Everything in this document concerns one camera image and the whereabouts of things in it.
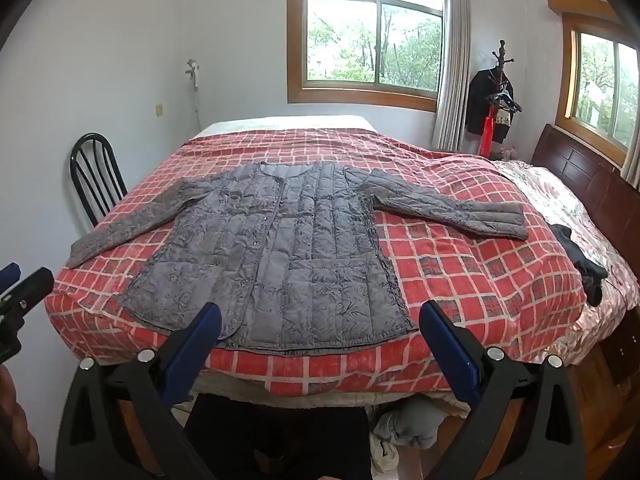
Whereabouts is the dark clothes pile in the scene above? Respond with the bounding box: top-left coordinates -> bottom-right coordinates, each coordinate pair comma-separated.
550,224 -> 610,307

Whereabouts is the wooden coat rack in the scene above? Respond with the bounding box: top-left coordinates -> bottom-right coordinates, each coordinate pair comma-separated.
490,39 -> 512,86

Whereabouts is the black clothes hanger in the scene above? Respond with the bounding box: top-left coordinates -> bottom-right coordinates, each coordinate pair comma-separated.
487,82 -> 523,113

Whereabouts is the large wooden framed window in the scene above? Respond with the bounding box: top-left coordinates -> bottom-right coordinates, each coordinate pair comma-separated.
287,0 -> 478,113

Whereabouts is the person's left hand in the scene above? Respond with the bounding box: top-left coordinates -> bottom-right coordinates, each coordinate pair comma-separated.
0,365 -> 42,476

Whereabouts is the red hanging bag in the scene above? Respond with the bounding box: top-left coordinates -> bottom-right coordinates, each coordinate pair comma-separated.
480,115 -> 496,158

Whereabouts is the dark wooden headboard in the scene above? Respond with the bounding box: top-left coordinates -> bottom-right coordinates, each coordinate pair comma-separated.
531,124 -> 640,261

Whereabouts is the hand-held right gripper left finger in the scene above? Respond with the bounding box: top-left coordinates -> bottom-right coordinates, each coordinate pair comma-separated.
55,301 -> 222,480

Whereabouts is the pink floral quilt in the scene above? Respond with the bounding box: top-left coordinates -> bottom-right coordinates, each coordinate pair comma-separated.
492,160 -> 640,366

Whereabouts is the grey curtain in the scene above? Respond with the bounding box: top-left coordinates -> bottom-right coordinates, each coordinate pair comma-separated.
432,0 -> 473,152

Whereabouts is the white wall fixture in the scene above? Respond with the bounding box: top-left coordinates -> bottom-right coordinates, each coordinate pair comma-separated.
186,59 -> 203,131

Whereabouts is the grey clothes heap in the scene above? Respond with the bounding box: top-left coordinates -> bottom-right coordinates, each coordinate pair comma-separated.
372,400 -> 446,476

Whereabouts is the grey quilted jacket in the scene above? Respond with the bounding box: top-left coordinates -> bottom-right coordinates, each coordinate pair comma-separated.
67,161 -> 530,357

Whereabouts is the red plaid blanket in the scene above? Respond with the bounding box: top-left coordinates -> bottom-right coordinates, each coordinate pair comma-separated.
44,127 -> 588,396

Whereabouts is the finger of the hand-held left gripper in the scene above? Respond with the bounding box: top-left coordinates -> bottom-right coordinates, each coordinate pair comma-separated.
0,267 -> 55,317
0,262 -> 21,292

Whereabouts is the white mattress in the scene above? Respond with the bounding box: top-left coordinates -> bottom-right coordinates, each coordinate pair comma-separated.
190,116 -> 378,140

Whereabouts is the small wooden framed window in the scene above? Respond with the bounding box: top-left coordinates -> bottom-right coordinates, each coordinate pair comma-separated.
547,0 -> 640,168

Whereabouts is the black metal chair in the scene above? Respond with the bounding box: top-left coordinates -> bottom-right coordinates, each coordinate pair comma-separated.
70,133 -> 128,228

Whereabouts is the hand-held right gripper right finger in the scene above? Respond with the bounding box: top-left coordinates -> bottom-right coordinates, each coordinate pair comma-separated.
419,300 -> 586,480

